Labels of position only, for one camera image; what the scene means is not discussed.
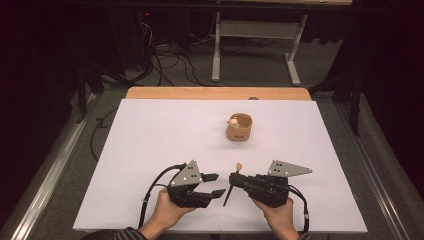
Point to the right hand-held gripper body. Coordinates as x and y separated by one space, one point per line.
266 190

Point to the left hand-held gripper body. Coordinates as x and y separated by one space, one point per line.
186 176

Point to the black pen with orange end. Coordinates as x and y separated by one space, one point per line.
227 198

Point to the person's right hand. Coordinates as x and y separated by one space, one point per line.
283 216

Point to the person's left hand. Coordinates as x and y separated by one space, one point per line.
166 208

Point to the brown cup with small figurine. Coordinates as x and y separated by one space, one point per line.
238 135

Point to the white table mat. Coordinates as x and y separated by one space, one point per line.
150 133

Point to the wooden table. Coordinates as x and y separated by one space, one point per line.
200 93

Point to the black stand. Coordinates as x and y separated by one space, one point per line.
81 93
356 106

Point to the black equipment with red light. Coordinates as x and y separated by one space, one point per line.
133 36

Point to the metal floor rail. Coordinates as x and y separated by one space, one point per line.
50 180
373 173

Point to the white frame desk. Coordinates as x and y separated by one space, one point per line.
216 50

